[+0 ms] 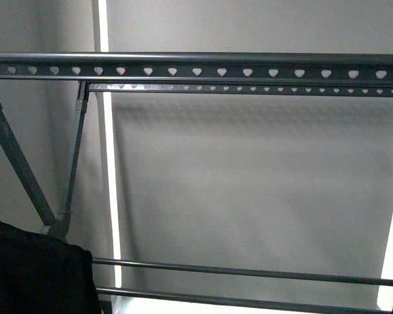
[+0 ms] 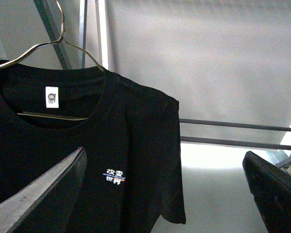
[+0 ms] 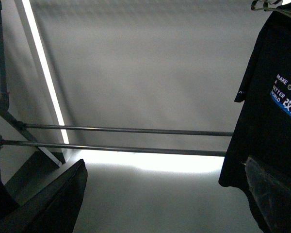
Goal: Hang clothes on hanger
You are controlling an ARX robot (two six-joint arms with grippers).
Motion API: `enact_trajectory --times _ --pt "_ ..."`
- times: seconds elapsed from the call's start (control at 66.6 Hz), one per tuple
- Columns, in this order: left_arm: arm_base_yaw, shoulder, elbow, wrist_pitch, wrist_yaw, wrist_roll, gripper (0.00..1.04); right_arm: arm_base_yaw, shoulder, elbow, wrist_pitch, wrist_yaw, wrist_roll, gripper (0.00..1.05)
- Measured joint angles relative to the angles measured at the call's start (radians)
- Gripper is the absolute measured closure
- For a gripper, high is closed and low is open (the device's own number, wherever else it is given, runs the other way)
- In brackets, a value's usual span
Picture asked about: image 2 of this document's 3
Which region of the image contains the black printed t-shirt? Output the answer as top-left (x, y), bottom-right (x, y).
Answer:
top-left (0, 64), bottom-right (186, 233)

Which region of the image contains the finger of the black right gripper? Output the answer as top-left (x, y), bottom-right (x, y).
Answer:
top-left (242, 151), bottom-right (291, 233)

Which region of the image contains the silver wire clothes hanger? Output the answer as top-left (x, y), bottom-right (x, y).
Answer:
top-left (0, 1), bottom-right (105, 121)

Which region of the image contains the dark metal clothes rack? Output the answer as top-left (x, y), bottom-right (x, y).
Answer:
top-left (33, 0), bottom-right (291, 168)

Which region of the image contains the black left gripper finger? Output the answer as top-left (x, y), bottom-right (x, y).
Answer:
top-left (0, 147), bottom-right (87, 233)

